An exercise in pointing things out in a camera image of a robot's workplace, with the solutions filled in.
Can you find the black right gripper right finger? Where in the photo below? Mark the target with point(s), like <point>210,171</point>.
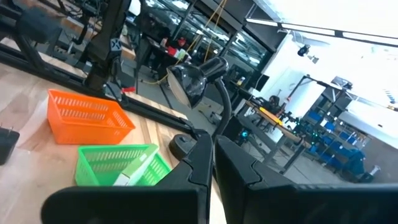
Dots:
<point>236,168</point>

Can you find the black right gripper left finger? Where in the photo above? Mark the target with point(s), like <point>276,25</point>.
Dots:
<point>199,161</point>

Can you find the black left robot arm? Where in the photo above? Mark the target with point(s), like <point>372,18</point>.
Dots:
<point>102,53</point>

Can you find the blue bin storage rack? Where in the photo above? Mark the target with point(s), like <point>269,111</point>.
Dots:
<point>339,146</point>

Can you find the wooden background workbench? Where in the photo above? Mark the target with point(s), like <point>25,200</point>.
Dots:
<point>280,127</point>

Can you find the green and white box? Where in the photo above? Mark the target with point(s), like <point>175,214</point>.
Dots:
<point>136,168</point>

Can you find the black desk lamp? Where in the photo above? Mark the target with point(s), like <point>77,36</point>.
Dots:
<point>189,81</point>

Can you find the black computer monitor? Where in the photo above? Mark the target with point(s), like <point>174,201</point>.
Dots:
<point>261,82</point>

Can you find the white round pillar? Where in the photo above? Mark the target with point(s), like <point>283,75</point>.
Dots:
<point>289,77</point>

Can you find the green plastic basket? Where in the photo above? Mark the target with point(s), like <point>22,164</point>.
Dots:
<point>93,174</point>

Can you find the orange plastic basket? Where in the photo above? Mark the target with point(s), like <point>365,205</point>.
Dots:
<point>93,133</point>

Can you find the black ceiling spotlight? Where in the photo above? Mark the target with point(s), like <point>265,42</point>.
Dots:
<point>303,50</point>

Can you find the overhead LED light bar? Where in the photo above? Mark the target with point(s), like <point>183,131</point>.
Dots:
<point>311,29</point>

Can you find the black power adapter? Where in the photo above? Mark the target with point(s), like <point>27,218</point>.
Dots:
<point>7,146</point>

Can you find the black rig frame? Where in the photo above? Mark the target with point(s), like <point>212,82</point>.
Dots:
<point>161,120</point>

